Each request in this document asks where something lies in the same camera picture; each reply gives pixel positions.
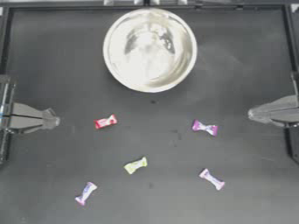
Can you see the red candy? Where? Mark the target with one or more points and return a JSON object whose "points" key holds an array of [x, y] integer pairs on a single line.
{"points": [[105, 121]]}

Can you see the purple bow-shaped candy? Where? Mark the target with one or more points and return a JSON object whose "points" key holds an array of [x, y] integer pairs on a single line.
{"points": [[205, 127]]}

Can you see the pink candy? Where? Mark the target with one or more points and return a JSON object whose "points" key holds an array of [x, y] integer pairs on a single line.
{"points": [[212, 179]]}

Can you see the purple blue-print candy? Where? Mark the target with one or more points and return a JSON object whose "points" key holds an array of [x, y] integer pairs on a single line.
{"points": [[86, 193]]}

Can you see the green candy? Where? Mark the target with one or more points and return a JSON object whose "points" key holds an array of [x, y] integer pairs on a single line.
{"points": [[136, 165]]}

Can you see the steel bowl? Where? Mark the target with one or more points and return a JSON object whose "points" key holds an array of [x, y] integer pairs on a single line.
{"points": [[150, 52]]}

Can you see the black table frame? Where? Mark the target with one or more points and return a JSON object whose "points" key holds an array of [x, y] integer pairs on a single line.
{"points": [[78, 6]]}

